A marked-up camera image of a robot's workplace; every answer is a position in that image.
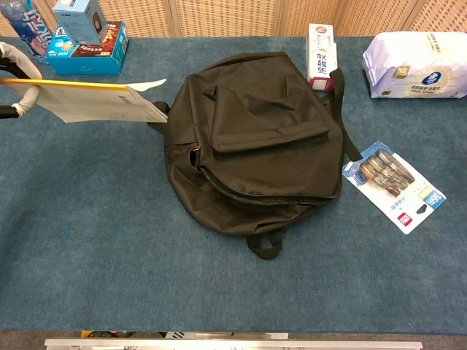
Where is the blue felt table cloth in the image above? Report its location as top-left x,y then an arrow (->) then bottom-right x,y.
0,35 -> 467,333

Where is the woven wicker folding screen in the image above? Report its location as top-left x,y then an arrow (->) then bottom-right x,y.
0,0 -> 467,38

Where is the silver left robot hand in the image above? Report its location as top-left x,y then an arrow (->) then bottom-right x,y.
0,41 -> 43,120

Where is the grey-blue small carton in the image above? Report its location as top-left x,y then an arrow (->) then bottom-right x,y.
52,0 -> 108,46

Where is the black fabric backpack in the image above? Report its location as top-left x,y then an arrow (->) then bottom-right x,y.
147,52 -> 362,261

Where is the white red toothpaste box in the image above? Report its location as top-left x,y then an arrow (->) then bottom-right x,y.
306,23 -> 339,92

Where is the blue labelled drink bottle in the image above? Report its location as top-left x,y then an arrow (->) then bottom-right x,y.
0,0 -> 50,65

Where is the white tissue pack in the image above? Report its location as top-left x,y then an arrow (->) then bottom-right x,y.
361,31 -> 467,100

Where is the blue snack box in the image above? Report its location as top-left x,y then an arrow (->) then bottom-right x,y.
45,20 -> 130,77

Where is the aluminium profile rail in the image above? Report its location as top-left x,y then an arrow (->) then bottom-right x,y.
44,338 -> 424,350

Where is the correction tape blister pack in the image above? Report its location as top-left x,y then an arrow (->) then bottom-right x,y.
341,141 -> 447,235

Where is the white and yellow book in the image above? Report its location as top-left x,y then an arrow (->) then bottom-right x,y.
0,77 -> 169,124

